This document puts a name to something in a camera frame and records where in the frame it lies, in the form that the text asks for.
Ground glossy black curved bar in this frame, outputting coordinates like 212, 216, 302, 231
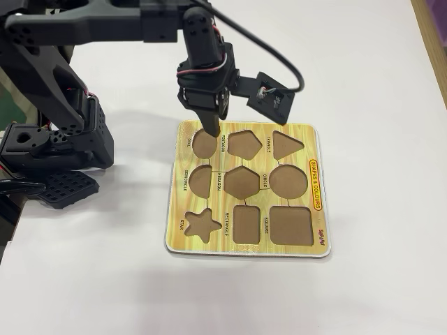
0, 178, 46, 197

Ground black grid table clamp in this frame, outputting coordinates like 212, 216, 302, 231
36, 170, 101, 210

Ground wooden shape puzzle board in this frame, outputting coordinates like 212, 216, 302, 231
163, 119, 332, 260

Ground black camera cable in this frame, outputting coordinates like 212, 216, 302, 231
193, 0, 304, 94

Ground red black arm wires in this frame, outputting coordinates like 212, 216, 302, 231
66, 86, 98, 101

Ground red white servo wire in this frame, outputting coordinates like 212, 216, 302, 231
176, 26, 228, 78

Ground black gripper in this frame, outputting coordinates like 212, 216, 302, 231
176, 40, 242, 137

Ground green patterned cloth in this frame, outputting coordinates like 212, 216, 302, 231
0, 66, 39, 125

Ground purple plastic object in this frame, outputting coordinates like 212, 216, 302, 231
428, 0, 447, 57

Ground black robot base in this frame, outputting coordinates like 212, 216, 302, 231
0, 121, 88, 174

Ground tan wooden edge strip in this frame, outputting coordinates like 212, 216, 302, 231
413, 0, 447, 107

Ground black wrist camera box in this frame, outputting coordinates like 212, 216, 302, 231
230, 71, 297, 126

